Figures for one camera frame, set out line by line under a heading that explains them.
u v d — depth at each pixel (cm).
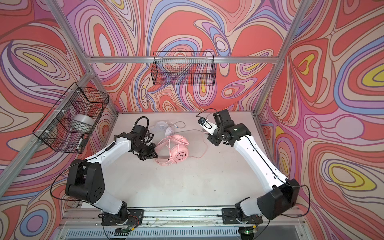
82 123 70
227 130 52
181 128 108
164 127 103
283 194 38
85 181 44
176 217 75
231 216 71
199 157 94
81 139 73
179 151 75
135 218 72
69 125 75
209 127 66
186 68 96
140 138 71
